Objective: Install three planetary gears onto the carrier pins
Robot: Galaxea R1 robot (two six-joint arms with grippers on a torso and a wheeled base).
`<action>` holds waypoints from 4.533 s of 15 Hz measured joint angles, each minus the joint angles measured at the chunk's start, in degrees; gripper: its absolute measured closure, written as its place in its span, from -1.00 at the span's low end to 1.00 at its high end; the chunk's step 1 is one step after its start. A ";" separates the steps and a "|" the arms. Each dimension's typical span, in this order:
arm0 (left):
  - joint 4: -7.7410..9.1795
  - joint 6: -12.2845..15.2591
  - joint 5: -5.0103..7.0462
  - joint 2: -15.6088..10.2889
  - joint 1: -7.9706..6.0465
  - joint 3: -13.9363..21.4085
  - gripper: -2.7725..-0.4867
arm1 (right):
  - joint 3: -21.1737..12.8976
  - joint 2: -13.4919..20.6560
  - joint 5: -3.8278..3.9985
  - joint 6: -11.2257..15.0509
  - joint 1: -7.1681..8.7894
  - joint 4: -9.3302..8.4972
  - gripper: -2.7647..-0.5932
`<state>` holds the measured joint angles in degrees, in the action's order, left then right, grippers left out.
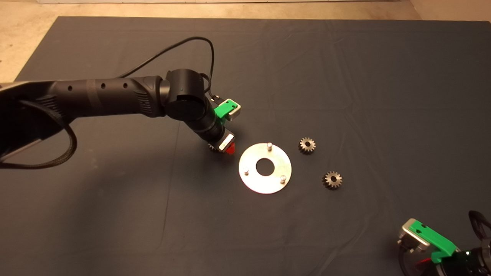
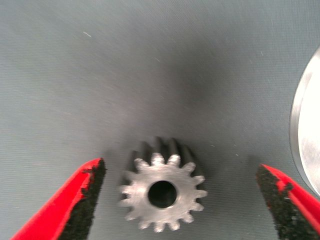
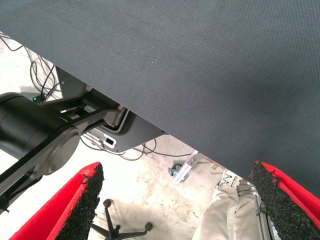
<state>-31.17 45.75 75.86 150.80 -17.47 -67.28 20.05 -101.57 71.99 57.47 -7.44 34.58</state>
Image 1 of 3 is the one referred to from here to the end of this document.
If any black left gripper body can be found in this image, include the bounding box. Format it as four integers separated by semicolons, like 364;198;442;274
187;108;235;152

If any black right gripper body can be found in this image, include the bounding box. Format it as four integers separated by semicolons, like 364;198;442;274
430;261;463;276

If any round metal carrier plate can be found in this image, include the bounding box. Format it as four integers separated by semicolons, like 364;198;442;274
238;142;292;194

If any dark grey table cloth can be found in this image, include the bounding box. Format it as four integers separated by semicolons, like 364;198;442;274
0;16;491;276

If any green left camera mount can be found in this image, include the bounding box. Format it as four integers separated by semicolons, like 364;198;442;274
214;99;239;120

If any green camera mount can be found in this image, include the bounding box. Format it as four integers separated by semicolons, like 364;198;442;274
408;222;459;264
214;99;239;120

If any green right camera mount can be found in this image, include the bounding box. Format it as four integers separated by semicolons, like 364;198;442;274
408;222;459;264

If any silver left camera box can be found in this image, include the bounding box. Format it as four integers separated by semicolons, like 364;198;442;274
226;100;241;122

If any silver camera box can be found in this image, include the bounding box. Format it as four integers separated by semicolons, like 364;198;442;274
397;218;432;253
226;100;241;122

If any silver right camera box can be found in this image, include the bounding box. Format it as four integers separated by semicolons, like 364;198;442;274
397;218;432;253

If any thin braided black cable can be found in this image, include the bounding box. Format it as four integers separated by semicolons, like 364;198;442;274
200;72;213;94
468;210;491;246

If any thick braided black cable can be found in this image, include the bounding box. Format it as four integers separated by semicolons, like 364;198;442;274
0;100;78;169

